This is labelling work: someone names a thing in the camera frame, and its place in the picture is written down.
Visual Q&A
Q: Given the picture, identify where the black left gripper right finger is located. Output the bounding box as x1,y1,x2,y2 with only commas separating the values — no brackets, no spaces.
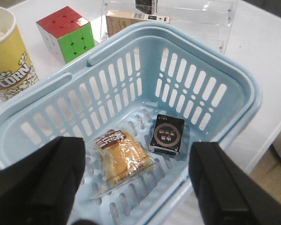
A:
189,142,281,225

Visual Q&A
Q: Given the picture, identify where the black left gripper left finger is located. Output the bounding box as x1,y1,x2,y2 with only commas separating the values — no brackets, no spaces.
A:
0,136,86,225

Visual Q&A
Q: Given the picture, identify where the black tissue pack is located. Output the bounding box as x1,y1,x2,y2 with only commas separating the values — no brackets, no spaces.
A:
149,114,185,156

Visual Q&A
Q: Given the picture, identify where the packaged bread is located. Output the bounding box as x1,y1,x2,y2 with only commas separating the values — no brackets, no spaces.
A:
87,129,155,199

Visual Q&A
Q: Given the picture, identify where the light blue plastic basket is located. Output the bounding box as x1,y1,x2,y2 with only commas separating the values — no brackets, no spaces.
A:
0,22,262,225

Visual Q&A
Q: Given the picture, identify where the yellow popcorn paper cup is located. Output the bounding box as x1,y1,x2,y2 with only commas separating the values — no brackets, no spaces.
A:
0,7,38,102

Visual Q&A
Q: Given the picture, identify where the colourful puzzle cube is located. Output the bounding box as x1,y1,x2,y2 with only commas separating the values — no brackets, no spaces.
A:
36,6,95,64

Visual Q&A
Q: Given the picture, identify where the clear acrylic shelf right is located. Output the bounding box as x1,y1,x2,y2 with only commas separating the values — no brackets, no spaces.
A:
99,0,237,53

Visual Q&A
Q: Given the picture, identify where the brown cardboard box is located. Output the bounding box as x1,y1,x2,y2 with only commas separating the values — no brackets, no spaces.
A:
106,10,170,38

